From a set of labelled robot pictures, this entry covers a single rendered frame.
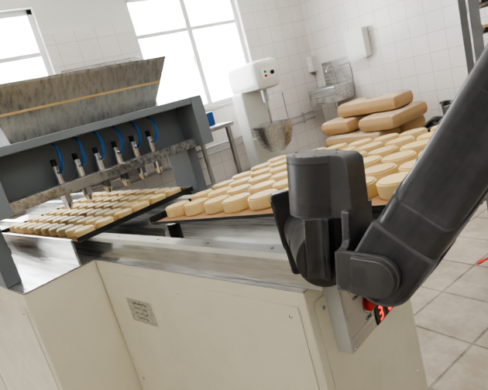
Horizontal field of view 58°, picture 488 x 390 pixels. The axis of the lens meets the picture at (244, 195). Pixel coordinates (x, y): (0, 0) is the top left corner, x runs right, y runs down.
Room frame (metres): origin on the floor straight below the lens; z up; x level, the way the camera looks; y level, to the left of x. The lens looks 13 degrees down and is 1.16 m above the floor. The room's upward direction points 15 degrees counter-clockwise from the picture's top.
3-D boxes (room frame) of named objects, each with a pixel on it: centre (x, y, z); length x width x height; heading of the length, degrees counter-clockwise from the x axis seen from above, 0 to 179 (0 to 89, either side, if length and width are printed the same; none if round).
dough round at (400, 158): (0.63, -0.23, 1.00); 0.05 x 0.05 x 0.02
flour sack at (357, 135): (4.66, -1.37, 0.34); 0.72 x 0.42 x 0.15; 37
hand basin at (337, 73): (5.69, -1.48, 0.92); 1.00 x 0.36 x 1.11; 33
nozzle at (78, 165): (1.22, 0.40, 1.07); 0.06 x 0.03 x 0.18; 44
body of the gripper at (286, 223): (0.47, -0.06, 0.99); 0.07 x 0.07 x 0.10; 88
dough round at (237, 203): (0.72, 0.01, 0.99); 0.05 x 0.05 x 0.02
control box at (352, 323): (0.74, -0.18, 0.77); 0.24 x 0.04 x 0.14; 134
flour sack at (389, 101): (4.74, -1.60, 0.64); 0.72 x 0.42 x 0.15; 39
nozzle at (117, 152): (1.30, 0.31, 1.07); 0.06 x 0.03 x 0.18; 44
